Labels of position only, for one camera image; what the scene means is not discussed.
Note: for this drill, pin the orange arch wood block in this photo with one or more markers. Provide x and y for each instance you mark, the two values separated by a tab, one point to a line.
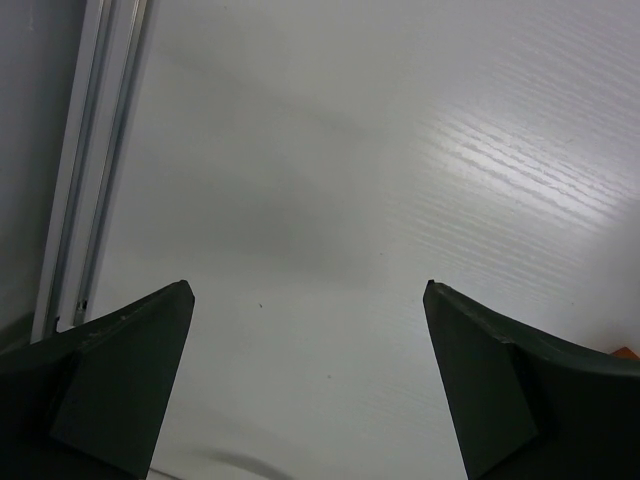
626	353

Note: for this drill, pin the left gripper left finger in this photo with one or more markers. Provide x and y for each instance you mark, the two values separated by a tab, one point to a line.
89	403

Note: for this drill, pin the aluminium frame rail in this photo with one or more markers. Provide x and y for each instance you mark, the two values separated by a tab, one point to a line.
110	63

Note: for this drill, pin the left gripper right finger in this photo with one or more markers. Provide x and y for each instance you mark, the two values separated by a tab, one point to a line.
526	404

